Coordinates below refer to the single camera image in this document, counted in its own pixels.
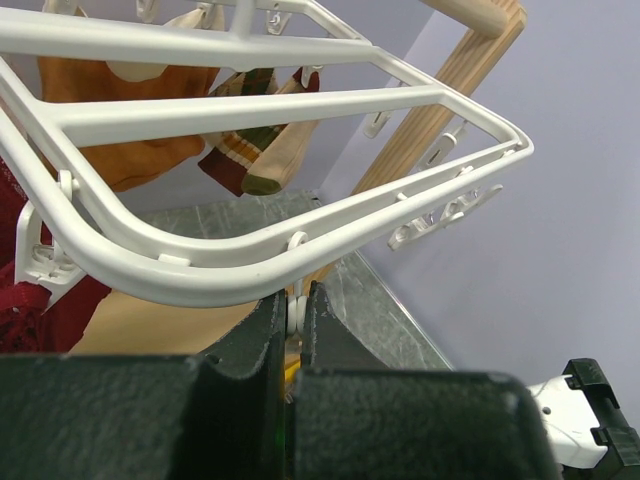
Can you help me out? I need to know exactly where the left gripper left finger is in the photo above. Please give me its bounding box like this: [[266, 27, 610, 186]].
[[1, 293, 286, 479]]

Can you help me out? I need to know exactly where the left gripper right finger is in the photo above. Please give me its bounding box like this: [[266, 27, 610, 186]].
[[292, 282, 561, 479]]

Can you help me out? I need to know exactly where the red underwear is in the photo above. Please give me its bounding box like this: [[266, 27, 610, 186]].
[[1, 165, 111, 353]]

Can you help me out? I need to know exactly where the white plastic clip hanger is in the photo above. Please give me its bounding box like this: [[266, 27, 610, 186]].
[[1, 1, 534, 307]]

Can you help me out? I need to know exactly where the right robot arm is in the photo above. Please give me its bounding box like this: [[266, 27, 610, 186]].
[[528, 358, 639, 480]]

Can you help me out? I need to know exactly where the orange underwear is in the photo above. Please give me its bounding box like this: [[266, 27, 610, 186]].
[[38, 57, 219, 192]]

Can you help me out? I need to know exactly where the yellow plastic tray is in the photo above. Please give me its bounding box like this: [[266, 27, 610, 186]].
[[284, 364, 300, 404]]

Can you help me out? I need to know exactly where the wooden hanging rack stand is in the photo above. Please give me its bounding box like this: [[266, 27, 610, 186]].
[[54, 20, 533, 336]]

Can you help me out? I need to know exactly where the striped brown green sock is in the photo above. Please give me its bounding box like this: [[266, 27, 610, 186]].
[[198, 68, 283, 197]]

